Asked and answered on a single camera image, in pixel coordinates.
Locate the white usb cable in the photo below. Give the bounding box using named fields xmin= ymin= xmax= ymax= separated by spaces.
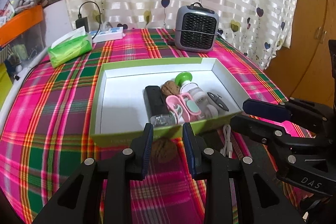
xmin=220 ymin=123 xmax=234 ymax=159

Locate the pink clip small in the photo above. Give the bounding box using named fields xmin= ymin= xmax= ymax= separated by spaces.
xmin=179 ymin=93 xmax=202 ymax=122

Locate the brown walnut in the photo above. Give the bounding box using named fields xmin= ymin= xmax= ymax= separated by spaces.
xmin=161 ymin=80 xmax=180 ymax=96
xmin=151 ymin=138 xmax=177 ymax=163

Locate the pink clip large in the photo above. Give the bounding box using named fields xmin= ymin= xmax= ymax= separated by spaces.
xmin=166 ymin=95 xmax=185 ymax=124

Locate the green white suction stamp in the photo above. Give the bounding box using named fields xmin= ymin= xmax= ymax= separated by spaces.
xmin=174 ymin=72 xmax=193 ymax=88

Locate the black rectangular device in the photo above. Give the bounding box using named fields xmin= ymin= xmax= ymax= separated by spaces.
xmin=143 ymin=86 xmax=176 ymax=127

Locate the wooden cabinet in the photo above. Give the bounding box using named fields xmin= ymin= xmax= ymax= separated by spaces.
xmin=265 ymin=0 xmax=335 ymax=106

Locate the plaid tablecloth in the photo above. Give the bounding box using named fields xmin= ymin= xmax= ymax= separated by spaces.
xmin=0 ymin=27 xmax=316 ymax=224

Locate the green white open box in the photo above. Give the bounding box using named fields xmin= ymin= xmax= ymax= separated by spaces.
xmin=89 ymin=58 xmax=248 ymax=147

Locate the grey mini heater fan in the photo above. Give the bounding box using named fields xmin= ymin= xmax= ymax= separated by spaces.
xmin=174 ymin=2 xmax=219 ymax=53

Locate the yellow shoe box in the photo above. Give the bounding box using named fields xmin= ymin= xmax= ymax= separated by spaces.
xmin=0 ymin=63 xmax=13 ymax=109

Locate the green tissue pack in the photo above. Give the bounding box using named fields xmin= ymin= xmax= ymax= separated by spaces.
xmin=47 ymin=27 xmax=93 ymax=68

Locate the white power strip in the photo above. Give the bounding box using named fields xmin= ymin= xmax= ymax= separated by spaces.
xmin=90 ymin=27 xmax=125 ymax=43

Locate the orange lidded clear bin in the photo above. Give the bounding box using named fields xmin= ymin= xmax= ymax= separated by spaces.
xmin=1 ymin=5 xmax=45 ymax=65

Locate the black charger adapter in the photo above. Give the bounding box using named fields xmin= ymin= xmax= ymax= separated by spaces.
xmin=75 ymin=17 xmax=89 ymax=32

